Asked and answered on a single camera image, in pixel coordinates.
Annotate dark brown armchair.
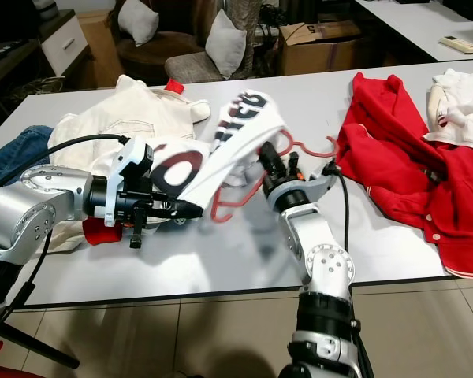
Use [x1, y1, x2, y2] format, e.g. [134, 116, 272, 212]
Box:
[114, 0, 210, 68]

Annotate grey patterned armchair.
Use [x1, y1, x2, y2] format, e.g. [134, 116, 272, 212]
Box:
[164, 0, 269, 83]

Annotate white drawer cabinet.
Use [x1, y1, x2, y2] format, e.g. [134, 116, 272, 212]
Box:
[41, 9, 88, 77]

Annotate white shirt dark lettering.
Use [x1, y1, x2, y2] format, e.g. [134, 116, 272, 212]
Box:
[150, 91, 289, 209]

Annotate white remote control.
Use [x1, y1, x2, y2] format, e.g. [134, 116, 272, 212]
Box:
[439, 35, 473, 54]

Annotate grey square pillow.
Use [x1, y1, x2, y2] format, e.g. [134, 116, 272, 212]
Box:
[205, 9, 249, 78]
[117, 0, 160, 46]

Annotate blue denim jeans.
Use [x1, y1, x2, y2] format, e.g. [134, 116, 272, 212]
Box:
[0, 124, 56, 190]

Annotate red garment white trim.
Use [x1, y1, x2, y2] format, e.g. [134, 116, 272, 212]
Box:
[335, 72, 473, 280]

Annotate cream white crumpled garment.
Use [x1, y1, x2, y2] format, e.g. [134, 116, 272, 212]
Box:
[424, 67, 473, 162]

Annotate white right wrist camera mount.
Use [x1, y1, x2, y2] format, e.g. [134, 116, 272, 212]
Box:
[270, 161, 340, 212]

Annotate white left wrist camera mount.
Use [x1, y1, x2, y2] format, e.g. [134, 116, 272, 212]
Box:
[106, 138, 155, 225]

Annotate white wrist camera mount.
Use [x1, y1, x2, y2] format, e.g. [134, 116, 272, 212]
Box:
[270, 161, 340, 212]
[106, 138, 155, 225]

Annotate open brown cardboard box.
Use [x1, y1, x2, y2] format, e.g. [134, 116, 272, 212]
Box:
[280, 20, 363, 76]

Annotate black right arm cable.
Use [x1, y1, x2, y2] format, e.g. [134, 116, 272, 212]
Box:
[327, 161, 349, 253]

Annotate cream jacket red cuffs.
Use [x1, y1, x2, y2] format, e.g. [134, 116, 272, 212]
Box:
[46, 75, 210, 253]

